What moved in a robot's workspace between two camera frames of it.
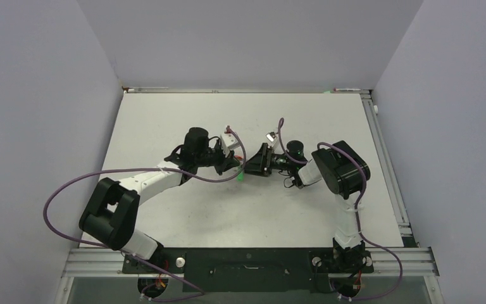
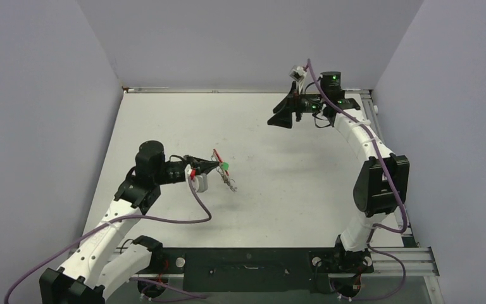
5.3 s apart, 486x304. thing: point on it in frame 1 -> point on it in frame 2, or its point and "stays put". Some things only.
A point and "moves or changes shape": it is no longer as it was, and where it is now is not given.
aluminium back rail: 236,90 stays put
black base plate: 250,270 stays put
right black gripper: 261,160 -> 282,118
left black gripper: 230,162 -> 201,165
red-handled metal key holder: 240,158 moves or changes shape
